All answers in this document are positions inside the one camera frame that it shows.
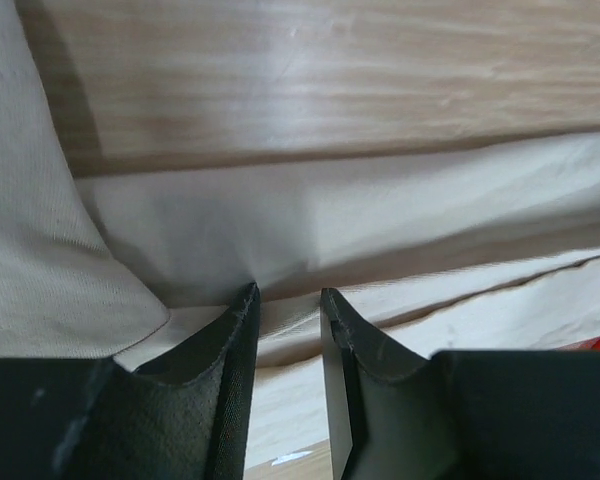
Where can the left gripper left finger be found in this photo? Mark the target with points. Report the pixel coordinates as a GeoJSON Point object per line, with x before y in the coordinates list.
{"type": "Point", "coordinates": [182, 415]}

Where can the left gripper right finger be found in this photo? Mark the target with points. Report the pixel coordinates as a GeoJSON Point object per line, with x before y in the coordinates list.
{"type": "Point", "coordinates": [460, 414]}

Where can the beige t shirt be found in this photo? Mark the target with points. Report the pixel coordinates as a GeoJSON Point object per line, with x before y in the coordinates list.
{"type": "Point", "coordinates": [438, 162]}

